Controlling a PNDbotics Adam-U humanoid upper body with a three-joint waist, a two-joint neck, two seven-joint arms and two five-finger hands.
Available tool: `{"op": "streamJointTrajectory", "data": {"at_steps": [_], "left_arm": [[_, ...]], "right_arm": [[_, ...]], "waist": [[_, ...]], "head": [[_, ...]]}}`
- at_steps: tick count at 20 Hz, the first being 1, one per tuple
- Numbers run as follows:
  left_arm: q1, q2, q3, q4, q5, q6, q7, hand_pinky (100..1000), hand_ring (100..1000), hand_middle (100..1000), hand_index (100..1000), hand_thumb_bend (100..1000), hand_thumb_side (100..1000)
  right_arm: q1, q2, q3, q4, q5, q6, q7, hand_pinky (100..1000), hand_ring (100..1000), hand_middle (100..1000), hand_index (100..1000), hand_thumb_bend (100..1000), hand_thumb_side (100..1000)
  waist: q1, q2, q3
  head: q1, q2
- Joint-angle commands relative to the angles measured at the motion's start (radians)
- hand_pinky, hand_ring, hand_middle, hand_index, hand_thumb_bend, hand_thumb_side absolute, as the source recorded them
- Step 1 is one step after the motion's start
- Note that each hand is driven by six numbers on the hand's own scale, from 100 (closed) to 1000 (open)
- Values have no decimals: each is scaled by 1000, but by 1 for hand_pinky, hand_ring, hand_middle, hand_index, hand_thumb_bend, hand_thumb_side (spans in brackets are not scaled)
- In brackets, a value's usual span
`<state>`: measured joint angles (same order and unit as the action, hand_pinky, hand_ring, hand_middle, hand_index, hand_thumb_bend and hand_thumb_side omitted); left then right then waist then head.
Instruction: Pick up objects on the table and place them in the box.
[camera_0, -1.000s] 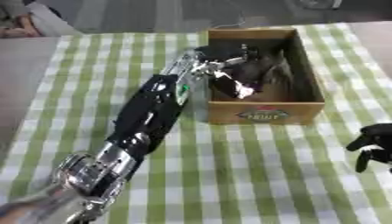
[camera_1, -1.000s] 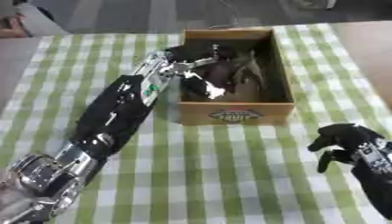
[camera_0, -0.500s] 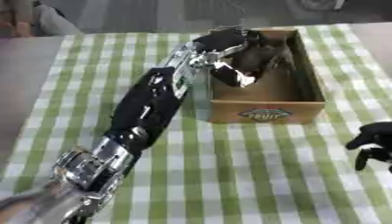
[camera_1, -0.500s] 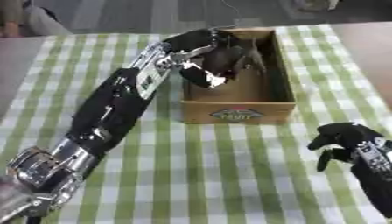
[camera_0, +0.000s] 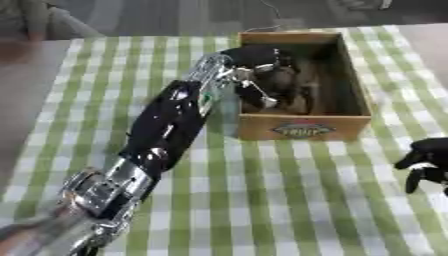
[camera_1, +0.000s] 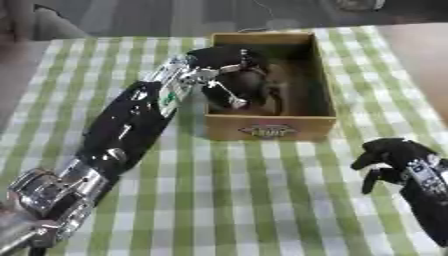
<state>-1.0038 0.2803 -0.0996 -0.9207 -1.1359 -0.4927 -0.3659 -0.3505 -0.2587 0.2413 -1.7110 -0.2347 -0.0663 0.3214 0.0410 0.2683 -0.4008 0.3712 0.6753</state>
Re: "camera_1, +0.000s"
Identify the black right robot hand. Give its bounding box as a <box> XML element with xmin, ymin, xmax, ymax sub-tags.
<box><xmin>350</xmin><ymin>137</ymin><xmax>441</xmax><ymax>195</ymax></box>

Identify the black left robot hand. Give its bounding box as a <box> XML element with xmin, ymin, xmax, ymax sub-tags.
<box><xmin>185</xmin><ymin>45</ymin><xmax>284</xmax><ymax>113</ymax></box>

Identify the tan cardboard box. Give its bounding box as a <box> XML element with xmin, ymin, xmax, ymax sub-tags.
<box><xmin>203</xmin><ymin>31</ymin><xmax>340</xmax><ymax>142</ymax></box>

